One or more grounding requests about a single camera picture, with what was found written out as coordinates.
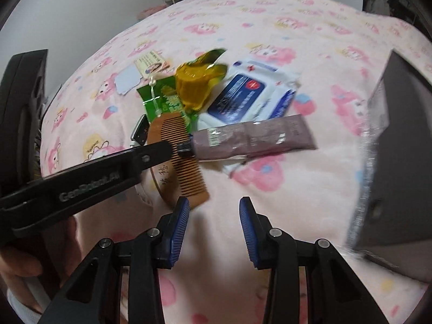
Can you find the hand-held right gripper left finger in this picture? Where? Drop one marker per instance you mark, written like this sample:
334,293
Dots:
180,229

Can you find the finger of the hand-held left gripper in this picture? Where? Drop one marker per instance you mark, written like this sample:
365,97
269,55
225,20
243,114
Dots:
148,157

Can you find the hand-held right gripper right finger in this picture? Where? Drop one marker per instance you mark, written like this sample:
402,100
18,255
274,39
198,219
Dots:
246,229

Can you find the brown wooden comb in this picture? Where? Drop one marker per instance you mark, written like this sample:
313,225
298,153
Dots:
184,175

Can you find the green packet of yellow corn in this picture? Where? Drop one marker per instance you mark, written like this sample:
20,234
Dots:
195,87

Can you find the mauve cream tube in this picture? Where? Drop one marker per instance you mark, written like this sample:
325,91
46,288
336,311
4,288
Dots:
256,138

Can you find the white blue wet wipes pack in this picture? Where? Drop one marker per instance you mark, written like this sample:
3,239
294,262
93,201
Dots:
246,98

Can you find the black storage box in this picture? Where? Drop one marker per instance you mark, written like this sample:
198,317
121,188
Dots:
405,175

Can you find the person's left hand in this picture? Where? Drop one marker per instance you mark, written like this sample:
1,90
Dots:
20,270

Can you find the small silver black device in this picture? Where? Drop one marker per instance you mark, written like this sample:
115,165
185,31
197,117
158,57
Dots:
140,131

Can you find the light blue paper card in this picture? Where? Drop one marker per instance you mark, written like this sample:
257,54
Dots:
128,81

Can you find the printed paper tag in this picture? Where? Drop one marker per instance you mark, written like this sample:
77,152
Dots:
150,61

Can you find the pink cushion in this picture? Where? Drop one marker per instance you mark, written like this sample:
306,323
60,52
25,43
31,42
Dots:
148,12

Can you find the pink printed blanket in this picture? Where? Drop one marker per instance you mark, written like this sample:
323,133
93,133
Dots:
270,23

